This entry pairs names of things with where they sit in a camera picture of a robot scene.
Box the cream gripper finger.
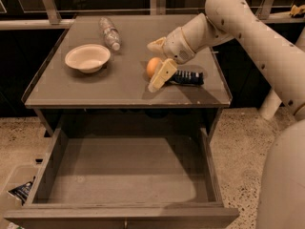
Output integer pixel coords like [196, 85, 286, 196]
[147, 37, 166, 53]
[148, 58, 177, 93]

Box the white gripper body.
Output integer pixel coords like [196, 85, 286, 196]
[162, 27, 195, 64]

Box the orange fruit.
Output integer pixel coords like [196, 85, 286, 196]
[146, 57, 161, 78]

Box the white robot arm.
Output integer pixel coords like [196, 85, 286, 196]
[148, 0, 305, 229]

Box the grey cabinet with top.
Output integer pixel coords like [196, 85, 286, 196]
[23, 14, 232, 126]

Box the open grey top drawer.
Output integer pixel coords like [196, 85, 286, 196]
[4, 129, 239, 229]

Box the dark blue snack packet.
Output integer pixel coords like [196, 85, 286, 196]
[169, 71, 204, 86]

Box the clear plastic water bottle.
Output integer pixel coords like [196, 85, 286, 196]
[99, 17, 121, 52]

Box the white paper bowl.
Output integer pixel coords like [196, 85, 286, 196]
[65, 44, 111, 73]

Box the metal window railing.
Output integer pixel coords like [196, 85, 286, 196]
[0, 0, 305, 31]

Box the yellow object on railing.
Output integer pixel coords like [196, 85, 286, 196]
[290, 5, 305, 17]

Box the clear plastic floor bin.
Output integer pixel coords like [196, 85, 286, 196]
[0, 164, 38, 229]

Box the blue snack bag in bin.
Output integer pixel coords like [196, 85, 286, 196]
[7, 177, 35, 205]

